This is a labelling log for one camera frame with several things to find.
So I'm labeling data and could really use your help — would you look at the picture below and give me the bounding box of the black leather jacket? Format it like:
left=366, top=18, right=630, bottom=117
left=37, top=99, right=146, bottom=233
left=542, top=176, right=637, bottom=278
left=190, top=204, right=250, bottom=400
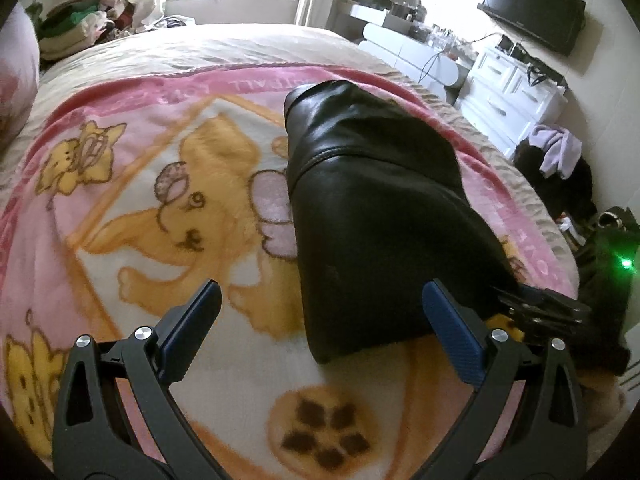
left=283, top=80, right=518, bottom=364

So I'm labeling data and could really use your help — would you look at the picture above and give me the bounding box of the folded clothes pile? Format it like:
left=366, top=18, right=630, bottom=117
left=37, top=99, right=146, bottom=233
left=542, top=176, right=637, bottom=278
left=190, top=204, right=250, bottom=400
left=26, top=0, right=136, bottom=63

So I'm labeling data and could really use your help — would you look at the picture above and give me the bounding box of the black device with green light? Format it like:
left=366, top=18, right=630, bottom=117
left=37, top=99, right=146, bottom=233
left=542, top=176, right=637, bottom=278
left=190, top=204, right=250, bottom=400
left=574, top=206, right=640, bottom=340

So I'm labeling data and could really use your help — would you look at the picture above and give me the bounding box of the lilac cloth on chair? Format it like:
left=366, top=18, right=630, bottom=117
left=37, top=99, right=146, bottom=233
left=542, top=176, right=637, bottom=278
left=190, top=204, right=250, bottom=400
left=527, top=125, right=582, bottom=180

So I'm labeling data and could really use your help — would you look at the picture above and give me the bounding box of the pink cartoon bear blanket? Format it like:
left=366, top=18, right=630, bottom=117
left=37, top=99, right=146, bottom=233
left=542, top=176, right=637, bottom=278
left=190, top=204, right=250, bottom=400
left=1, top=64, right=577, bottom=479

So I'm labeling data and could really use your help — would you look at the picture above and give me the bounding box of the white drawer dresser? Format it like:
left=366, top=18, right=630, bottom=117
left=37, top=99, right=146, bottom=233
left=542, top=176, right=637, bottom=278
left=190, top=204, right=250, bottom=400
left=454, top=48, right=567, bottom=157

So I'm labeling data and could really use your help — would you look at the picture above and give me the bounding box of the white bedside table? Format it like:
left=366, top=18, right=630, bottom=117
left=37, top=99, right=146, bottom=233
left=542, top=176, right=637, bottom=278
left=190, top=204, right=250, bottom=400
left=338, top=0, right=469, bottom=104

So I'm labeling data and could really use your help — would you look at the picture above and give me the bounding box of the beige bed sheet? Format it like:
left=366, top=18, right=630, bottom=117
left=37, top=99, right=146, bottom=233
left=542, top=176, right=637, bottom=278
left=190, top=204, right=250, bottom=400
left=1, top=24, right=579, bottom=288

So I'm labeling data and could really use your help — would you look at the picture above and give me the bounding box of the pink rolled duvet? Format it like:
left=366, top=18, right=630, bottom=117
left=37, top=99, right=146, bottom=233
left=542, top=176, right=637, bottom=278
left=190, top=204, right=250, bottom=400
left=0, top=2, right=40, bottom=152

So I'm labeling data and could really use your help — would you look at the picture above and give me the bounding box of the black wall television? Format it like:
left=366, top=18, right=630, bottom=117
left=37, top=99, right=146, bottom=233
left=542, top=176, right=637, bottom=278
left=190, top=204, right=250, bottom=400
left=477, top=0, right=586, bottom=56

